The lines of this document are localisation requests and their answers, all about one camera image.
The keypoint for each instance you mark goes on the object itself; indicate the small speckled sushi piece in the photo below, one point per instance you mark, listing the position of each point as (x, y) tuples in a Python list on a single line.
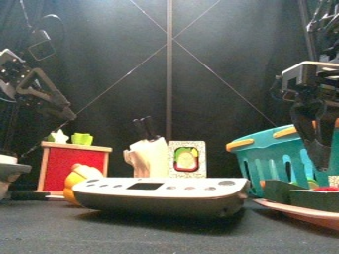
[(334, 181)]

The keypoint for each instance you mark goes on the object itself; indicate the teal plastic basket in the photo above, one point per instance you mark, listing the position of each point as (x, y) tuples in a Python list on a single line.
[(269, 155)]

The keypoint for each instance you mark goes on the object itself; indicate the green toy vegetable piece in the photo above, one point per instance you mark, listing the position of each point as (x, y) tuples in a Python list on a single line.
[(84, 139)]

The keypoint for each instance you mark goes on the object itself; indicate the red wooden toy box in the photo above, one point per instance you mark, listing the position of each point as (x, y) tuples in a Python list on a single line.
[(73, 165)]

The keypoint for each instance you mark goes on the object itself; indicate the red toy food piece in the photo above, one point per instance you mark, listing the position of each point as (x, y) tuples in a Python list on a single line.
[(328, 189)]

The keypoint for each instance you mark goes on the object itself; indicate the pink plate with food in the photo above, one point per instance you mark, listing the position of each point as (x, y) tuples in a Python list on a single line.
[(301, 213)]

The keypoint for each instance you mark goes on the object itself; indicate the white kitchen scale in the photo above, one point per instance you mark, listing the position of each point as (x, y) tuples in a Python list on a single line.
[(164, 195)]

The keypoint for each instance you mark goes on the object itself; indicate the yellow orange toy pepper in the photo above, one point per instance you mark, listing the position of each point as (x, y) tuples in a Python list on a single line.
[(80, 178)]

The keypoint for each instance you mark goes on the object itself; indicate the white green star toy piece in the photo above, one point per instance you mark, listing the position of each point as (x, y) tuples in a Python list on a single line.
[(58, 136)]

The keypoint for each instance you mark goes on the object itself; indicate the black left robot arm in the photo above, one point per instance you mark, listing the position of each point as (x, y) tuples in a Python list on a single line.
[(9, 122)]

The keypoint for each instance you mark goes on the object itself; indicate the white wooden knife block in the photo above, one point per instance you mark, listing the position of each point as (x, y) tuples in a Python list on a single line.
[(150, 158)]

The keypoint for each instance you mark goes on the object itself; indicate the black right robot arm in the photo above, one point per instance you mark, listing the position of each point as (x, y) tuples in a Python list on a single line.
[(325, 29)]

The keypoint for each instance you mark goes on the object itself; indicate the dark green toy block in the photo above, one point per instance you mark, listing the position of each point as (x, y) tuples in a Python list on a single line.
[(281, 191), (316, 200)]

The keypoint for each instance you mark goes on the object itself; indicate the white sushi roll piece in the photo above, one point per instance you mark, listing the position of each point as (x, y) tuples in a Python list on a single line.
[(188, 159)]

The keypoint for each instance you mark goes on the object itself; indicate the vertical metal frame pole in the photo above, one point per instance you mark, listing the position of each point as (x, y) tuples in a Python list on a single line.
[(169, 66)]

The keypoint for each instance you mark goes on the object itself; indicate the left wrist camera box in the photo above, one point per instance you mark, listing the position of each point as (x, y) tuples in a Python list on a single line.
[(41, 49)]

